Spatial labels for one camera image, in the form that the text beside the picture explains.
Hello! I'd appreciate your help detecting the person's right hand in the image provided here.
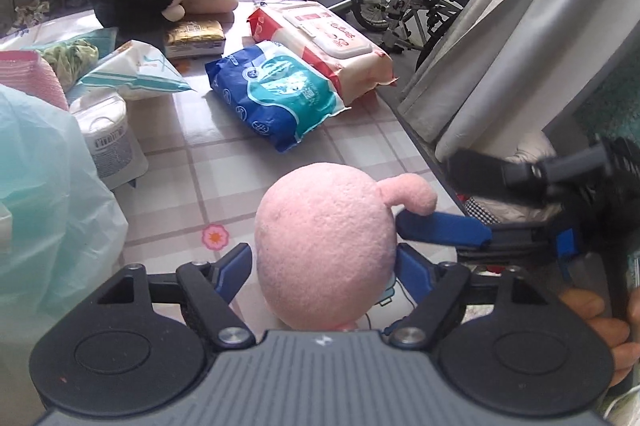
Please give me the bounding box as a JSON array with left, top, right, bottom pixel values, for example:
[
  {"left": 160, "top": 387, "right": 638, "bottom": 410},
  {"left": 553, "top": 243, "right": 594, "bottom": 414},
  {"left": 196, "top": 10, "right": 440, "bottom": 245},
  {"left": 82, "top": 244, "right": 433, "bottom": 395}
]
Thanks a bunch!
[{"left": 558, "top": 287, "right": 633, "bottom": 390}]

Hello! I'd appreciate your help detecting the pink towel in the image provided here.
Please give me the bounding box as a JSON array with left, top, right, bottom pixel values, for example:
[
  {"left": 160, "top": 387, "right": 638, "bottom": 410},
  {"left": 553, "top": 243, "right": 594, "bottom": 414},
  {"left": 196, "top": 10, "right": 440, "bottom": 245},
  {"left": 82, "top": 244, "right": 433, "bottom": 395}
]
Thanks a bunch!
[{"left": 0, "top": 50, "right": 70, "bottom": 111}]

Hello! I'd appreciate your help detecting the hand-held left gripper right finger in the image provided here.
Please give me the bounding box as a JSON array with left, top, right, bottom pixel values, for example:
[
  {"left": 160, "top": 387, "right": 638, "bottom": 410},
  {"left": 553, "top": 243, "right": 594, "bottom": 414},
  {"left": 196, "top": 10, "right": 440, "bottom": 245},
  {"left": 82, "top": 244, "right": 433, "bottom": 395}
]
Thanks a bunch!
[{"left": 385, "top": 242, "right": 552, "bottom": 350}]

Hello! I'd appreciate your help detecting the translucent plastic bag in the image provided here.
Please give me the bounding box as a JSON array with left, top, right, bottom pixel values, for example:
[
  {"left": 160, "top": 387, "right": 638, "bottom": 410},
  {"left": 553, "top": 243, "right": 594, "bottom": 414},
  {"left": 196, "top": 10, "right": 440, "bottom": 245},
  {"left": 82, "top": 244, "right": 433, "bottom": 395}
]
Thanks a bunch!
[{"left": 0, "top": 83, "right": 130, "bottom": 347}]

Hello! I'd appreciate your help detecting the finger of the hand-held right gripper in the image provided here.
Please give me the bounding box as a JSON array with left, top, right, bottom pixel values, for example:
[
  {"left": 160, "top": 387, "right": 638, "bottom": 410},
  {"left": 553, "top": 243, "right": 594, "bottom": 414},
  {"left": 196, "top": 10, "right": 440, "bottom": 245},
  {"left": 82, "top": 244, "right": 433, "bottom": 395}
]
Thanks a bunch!
[
  {"left": 444, "top": 148, "right": 548, "bottom": 208},
  {"left": 396, "top": 210, "right": 568, "bottom": 265}
]

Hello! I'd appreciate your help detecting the pink plush toy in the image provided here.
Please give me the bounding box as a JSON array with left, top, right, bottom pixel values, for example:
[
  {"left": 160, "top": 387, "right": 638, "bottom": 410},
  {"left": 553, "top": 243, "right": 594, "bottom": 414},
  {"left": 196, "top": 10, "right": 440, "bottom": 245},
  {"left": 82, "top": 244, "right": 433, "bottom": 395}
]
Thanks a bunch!
[{"left": 253, "top": 162, "right": 439, "bottom": 332}]

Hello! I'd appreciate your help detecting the grey curtain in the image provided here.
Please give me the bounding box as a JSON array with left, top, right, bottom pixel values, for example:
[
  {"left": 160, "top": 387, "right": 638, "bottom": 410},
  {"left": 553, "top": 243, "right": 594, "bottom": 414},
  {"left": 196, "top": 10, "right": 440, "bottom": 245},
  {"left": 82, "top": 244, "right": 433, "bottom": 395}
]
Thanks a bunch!
[{"left": 397, "top": 0, "right": 640, "bottom": 164}]

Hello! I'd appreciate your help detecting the white and teal tissue pack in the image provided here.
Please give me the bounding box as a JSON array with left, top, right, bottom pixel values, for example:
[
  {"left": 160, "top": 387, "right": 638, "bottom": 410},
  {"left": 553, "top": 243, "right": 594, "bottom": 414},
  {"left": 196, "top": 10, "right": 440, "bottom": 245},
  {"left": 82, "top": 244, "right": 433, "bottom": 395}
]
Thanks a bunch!
[{"left": 67, "top": 40, "right": 197, "bottom": 102}]

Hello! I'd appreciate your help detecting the gold foil packet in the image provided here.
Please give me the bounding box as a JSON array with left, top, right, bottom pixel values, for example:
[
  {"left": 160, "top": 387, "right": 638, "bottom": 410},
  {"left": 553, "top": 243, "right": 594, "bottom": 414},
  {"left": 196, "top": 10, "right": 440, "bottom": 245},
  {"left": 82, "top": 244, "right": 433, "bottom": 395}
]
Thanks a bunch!
[{"left": 163, "top": 19, "right": 227, "bottom": 59}]

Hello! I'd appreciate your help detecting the red and white wipes pack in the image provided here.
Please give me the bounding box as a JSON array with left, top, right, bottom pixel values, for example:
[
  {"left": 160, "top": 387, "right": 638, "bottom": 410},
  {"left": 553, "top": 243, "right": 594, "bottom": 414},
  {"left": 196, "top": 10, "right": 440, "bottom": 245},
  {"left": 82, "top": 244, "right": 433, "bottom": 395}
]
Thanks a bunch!
[{"left": 248, "top": 2, "right": 400, "bottom": 103}]

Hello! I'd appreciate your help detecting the blue tissue pack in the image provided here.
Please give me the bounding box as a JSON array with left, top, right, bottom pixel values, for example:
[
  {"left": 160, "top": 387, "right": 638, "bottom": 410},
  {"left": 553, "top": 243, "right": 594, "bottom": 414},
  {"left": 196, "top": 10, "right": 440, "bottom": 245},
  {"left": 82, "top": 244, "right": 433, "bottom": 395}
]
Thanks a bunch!
[{"left": 205, "top": 40, "right": 353, "bottom": 154}]

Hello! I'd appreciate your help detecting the green patterned cloth bag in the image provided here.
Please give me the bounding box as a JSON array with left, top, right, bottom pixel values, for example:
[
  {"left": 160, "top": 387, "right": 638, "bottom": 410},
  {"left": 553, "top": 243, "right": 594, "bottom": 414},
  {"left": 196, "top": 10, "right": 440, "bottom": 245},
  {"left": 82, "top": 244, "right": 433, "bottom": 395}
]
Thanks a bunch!
[{"left": 36, "top": 37, "right": 101, "bottom": 91}]

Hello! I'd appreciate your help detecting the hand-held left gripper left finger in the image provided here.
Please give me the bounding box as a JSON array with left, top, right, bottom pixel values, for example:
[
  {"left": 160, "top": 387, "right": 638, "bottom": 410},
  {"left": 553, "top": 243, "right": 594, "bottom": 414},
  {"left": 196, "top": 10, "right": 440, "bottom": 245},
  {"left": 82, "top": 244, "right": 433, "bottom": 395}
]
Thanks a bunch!
[{"left": 96, "top": 242, "right": 256, "bottom": 351}]

